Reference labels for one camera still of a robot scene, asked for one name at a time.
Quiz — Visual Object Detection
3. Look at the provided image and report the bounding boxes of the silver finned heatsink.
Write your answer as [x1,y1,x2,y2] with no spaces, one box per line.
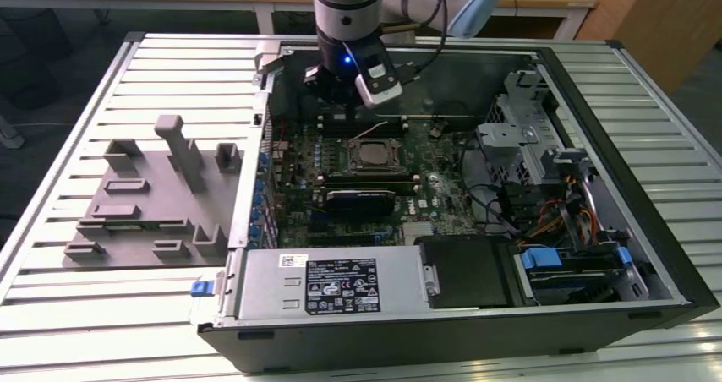
[402,222,441,238]

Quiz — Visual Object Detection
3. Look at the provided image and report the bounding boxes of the hard disk in blue carrier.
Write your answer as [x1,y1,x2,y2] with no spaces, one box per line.
[514,246,637,308]

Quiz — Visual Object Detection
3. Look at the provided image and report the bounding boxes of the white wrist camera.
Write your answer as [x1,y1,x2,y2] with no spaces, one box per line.
[354,52,406,110]

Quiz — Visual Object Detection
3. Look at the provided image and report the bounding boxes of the orange yellow power wires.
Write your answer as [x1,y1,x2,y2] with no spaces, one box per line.
[529,177,601,242]

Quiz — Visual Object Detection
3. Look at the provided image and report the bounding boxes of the metal drive cage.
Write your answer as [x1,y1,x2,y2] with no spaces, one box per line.
[474,69,594,188]

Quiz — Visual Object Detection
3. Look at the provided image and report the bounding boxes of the wooden cabinet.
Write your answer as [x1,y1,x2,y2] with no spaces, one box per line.
[578,0,722,94]

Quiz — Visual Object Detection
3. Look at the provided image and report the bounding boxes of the wire locking lever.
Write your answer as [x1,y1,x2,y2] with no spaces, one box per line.
[347,120,393,141]

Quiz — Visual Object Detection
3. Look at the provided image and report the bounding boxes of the silver CPU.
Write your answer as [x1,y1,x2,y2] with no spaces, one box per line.
[361,143,395,168]

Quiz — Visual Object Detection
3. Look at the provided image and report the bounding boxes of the black office chair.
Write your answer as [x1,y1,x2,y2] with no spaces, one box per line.
[0,8,75,111]

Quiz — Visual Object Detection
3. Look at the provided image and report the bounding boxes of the white metal leg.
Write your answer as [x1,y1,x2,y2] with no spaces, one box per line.
[0,113,27,150]

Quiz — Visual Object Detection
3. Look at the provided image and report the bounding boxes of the black bay cover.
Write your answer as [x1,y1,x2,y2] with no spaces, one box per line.
[418,234,520,310]

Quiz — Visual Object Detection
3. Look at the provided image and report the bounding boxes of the grey parts rack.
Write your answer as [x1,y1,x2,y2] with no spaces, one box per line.
[62,113,245,270]

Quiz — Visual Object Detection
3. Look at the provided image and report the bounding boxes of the grey power supply unit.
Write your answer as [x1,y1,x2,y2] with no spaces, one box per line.
[234,246,431,320]

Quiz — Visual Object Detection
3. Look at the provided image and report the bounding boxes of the black cable bundle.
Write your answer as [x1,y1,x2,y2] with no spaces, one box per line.
[459,130,541,237]

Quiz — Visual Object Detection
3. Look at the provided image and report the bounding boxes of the black PC case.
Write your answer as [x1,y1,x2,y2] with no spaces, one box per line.
[195,39,722,374]

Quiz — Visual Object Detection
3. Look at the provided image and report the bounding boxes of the green RAM stick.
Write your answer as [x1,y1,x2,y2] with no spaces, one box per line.
[106,222,161,233]

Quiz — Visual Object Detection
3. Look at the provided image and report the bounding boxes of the black RAM slot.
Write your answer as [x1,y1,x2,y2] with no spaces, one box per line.
[322,172,417,178]
[322,185,419,192]
[322,177,418,183]
[322,114,407,122]
[322,120,407,127]
[322,125,407,133]

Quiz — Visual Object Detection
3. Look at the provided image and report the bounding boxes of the black graphics card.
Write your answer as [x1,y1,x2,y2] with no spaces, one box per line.
[322,188,401,219]

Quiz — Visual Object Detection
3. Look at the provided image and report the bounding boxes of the green motherboard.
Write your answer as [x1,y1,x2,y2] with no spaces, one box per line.
[263,115,490,250]

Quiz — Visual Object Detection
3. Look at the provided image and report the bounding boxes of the CPU socket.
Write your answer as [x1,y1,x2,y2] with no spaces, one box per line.
[345,138,409,176]

